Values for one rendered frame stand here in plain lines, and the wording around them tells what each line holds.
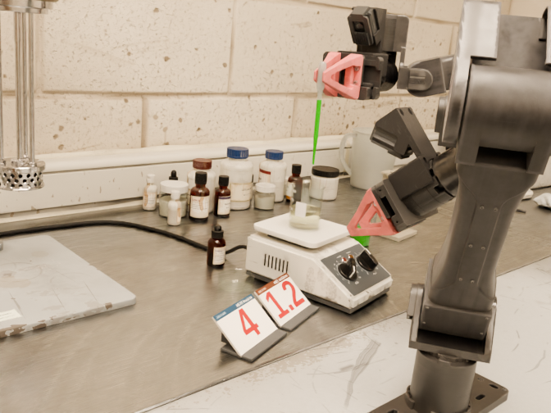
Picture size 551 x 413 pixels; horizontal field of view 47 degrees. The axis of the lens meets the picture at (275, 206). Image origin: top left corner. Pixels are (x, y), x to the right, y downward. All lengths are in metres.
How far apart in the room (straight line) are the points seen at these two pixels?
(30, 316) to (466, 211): 0.55
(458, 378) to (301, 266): 0.34
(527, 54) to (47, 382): 0.57
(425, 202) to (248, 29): 0.83
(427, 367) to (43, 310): 0.48
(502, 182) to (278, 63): 1.12
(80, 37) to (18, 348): 0.67
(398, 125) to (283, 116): 0.83
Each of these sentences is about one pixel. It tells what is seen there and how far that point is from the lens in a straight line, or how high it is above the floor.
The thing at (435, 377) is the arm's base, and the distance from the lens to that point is 0.69.
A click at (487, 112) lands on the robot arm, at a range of 0.49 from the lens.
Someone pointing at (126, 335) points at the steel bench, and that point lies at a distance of 0.83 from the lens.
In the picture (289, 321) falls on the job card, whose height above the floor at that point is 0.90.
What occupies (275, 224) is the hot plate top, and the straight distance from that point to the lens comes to 1.00.
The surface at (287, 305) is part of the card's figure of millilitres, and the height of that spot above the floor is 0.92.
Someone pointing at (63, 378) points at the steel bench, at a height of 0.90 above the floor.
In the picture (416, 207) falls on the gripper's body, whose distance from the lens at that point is 0.82.
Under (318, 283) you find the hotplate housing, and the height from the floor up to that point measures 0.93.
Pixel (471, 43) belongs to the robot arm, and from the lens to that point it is 0.52.
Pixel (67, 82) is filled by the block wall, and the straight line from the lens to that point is 1.29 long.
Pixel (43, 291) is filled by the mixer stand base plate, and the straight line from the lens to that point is 0.93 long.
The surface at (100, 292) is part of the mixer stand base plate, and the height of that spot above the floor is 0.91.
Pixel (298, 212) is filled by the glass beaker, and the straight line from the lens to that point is 0.97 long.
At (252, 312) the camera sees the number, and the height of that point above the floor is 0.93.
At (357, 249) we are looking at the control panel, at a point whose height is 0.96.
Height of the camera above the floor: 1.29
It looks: 16 degrees down
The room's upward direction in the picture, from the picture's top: 6 degrees clockwise
